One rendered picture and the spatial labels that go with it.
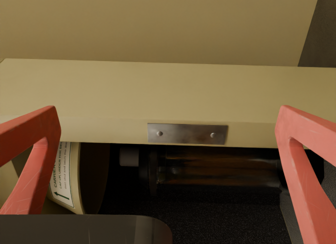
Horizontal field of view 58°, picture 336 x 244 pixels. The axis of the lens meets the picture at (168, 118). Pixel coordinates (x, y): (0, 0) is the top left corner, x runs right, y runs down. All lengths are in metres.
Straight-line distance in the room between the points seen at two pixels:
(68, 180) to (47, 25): 0.44
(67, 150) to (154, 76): 0.13
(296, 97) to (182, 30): 0.41
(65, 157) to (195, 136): 0.16
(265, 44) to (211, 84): 0.42
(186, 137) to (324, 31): 0.42
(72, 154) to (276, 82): 0.24
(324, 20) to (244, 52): 0.18
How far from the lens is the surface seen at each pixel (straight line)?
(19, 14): 0.75
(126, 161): 0.43
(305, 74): 0.37
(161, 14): 0.67
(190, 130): 0.27
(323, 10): 0.66
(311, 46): 0.68
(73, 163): 0.36
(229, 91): 0.31
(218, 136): 0.28
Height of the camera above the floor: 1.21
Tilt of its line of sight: 1 degrees up
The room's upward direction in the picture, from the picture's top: 88 degrees counter-clockwise
